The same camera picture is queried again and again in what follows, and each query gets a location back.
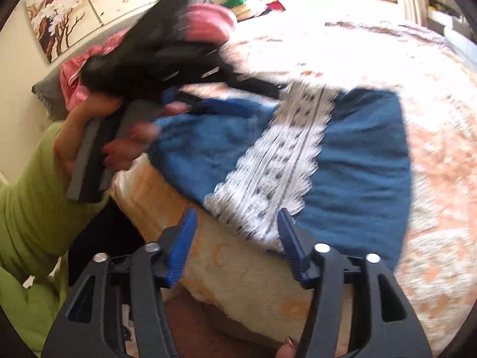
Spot pink quilt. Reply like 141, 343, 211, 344
60, 3, 238, 112

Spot person's left forearm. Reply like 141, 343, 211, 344
0, 121, 111, 286

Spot person's dark trouser leg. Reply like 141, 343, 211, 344
68, 197, 147, 288

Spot person's right hand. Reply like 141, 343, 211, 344
275, 336, 301, 358

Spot grey dresser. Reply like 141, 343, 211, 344
427, 0, 477, 68

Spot bed with peach floral cover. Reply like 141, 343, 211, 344
110, 0, 477, 358

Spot blossom tree wall painting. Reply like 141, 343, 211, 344
25, 0, 204, 64

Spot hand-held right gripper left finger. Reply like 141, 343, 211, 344
41, 208, 198, 358

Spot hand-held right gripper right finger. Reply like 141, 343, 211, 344
278, 208, 435, 358

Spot pile of colourful clothes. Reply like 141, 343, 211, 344
222, 0, 287, 22

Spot person's left hand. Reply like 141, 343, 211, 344
54, 91, 192, 180

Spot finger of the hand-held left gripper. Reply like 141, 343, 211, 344
209, 61, 288, 101
162, 89, 271, 122

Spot blue pants with white lace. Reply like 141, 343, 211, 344
151, 82, 412, 274

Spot grey pillow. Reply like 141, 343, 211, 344
32, 71, 71, 122

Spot person's green jacket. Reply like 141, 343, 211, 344
0, 265, 71, 358

